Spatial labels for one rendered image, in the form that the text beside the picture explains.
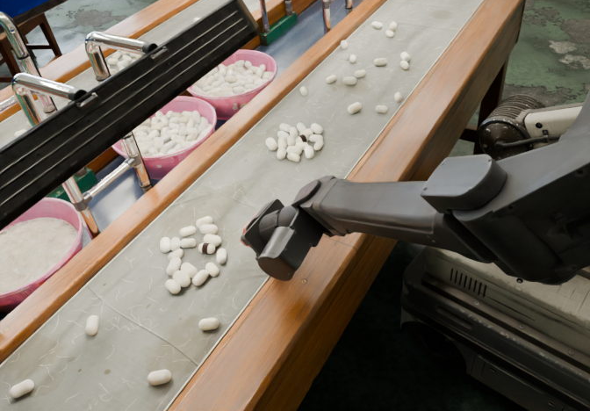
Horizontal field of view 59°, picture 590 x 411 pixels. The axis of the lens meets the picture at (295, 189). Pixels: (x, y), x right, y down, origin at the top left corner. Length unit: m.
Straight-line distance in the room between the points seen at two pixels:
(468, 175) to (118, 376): 0.67
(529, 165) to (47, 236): 0.99
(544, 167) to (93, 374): 0.75
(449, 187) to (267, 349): 0.50
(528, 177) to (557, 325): 0.97
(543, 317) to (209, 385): 0.80
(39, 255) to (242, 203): 0.42
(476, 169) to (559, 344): 1.00
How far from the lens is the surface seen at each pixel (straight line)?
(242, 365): 0.82
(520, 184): 0.38
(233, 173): 1.17
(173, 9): 2.03
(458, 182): 0.40
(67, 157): 0.77
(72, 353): 0.97
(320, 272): 0.91
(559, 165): 0.37
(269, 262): 0.75
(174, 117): 1.42
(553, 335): 1.36
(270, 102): 1.35
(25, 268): 1.16
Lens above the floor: 1.47
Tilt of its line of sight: 41 degrees down
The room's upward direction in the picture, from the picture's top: 8 degrees counter-clockwise
